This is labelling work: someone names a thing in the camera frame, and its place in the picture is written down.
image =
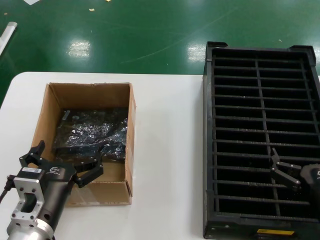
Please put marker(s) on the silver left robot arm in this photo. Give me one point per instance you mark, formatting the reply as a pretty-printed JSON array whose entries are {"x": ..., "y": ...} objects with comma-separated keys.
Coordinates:
[{"x": 27, "y": 231}]

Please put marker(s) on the black slotted plastic container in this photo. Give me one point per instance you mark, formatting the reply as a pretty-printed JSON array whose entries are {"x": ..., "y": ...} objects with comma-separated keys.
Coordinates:
[{"x": 207, "y": 150}]

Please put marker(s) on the grey transparent antistatic bag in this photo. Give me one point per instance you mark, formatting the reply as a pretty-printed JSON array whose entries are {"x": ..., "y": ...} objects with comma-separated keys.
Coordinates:
[{"x": 100, "y": 126}]

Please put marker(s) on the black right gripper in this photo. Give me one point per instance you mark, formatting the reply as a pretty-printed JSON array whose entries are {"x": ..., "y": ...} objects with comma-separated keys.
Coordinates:
[{"x": 312, "y": 177}]

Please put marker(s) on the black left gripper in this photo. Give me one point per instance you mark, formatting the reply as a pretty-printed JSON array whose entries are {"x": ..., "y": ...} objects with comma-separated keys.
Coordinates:
[{"x": 57, "y": 185}]

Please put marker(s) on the white pipe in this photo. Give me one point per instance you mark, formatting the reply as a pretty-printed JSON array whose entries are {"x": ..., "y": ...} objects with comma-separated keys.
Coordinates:
[{"x": 7, "y": 33}]

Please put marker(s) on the brown cardboard box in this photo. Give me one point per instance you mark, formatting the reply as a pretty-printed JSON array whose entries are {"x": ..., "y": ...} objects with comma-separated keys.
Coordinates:
[{"x": 82, "y": 96}]

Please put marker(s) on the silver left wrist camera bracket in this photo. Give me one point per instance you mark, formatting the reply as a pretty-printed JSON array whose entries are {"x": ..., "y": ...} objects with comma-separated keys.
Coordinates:
[{"x": 27, "y": 190}]

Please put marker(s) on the white paper sheet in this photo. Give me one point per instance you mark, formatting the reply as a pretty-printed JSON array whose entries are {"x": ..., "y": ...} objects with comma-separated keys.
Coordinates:
[{"x": 31, "y": 1}]

